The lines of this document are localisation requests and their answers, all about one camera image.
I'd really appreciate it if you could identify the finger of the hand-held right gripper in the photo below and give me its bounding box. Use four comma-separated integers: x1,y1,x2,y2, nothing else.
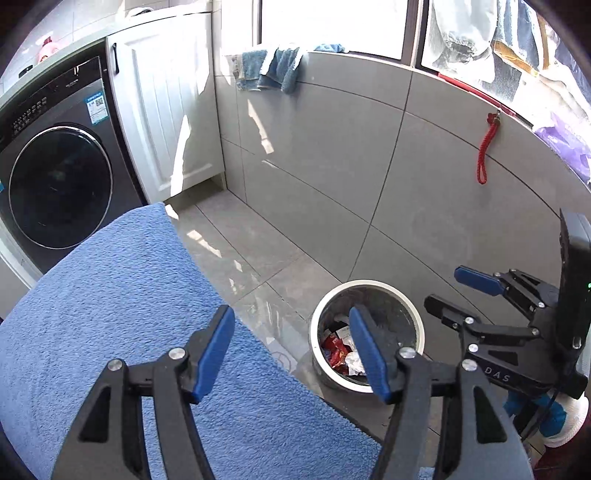
424,295,539,341
454,265,560,320

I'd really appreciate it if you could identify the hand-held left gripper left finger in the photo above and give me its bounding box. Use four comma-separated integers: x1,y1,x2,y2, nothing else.
48,305,236,480

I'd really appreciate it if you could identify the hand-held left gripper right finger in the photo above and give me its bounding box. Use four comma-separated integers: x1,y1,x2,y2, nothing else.
348,306,532,480

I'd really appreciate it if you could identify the red snack wrapper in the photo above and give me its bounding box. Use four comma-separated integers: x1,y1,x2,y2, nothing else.
322,334,350,371

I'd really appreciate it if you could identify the round white rim trash bin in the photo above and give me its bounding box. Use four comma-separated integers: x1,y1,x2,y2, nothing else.
308,279,426,394

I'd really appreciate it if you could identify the blue towel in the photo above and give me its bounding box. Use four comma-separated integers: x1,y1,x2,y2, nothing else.
0,202,385,480

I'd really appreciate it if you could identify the purple plastic bag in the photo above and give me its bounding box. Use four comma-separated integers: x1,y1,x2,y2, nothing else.
534,112,591,184

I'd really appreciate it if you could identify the dark grey washing machine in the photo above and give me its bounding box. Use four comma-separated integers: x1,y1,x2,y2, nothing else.
0,55,149,274

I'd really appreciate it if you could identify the hanging denim garment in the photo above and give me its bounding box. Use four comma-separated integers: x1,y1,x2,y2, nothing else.
491,0,556,101

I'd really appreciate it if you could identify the white cabinet door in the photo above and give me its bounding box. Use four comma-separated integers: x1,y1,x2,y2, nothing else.
106,13,228,205

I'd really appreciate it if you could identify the hanging white garment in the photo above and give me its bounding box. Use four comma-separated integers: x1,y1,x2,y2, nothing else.
426,0,498,64

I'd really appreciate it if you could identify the blue fluffy rag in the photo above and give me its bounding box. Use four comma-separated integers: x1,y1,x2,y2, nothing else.
257,45,304,94

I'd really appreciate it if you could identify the faded blue rag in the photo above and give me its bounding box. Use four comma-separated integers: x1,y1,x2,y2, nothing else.
235,49,271,92

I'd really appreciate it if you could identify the white countertop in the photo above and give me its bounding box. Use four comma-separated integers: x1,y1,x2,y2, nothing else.
0,8,214,112

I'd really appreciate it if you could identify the pink detergent bottle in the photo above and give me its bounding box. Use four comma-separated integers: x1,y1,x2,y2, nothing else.
37,39,62,62

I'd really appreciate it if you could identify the black cable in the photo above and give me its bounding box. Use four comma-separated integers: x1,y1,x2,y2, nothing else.
521,391,560,440

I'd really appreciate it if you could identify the red looped rope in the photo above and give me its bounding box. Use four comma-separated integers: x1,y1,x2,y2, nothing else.
474,112,502,186

